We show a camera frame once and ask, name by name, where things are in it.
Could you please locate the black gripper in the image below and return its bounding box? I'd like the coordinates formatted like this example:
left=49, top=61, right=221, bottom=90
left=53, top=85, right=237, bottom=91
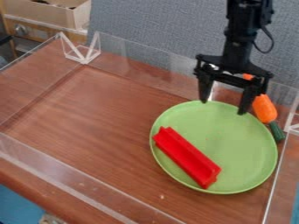
left=193, top=54, right=273, bottom=116

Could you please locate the orange toy carrot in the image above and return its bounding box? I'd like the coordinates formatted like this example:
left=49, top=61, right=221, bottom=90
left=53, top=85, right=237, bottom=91
left=241, top=73, right=285, bottom=144

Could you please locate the green plastic plate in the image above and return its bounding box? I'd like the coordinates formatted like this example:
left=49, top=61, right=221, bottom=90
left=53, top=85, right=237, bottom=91
left=149, top=101, right=277, bottom=194

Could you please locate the red plastic block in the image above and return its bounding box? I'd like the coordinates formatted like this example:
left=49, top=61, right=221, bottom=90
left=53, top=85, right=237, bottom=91
left=152, top=127, right=221, bottom=189

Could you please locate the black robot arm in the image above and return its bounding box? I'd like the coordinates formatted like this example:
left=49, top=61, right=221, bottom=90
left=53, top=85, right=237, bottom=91
left=193, top=0, right=275, bottom=115

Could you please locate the cardboard box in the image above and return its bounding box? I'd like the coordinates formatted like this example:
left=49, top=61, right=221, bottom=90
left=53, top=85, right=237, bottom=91
left=4, top=0, right=90, bottom=29

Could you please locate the wooden shelf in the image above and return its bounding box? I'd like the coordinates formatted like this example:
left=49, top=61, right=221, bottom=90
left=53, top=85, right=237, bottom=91
left=0, top=14, right=88, bottom=60

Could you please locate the black cable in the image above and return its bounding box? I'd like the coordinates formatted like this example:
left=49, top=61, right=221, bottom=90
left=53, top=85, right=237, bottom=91
left=250, top=25, right=276, bottom=55

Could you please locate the clear acrylic tray wall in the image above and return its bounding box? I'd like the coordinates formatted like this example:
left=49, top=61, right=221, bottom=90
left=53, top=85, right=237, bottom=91
left=0, top=35, right=299, bottom=224

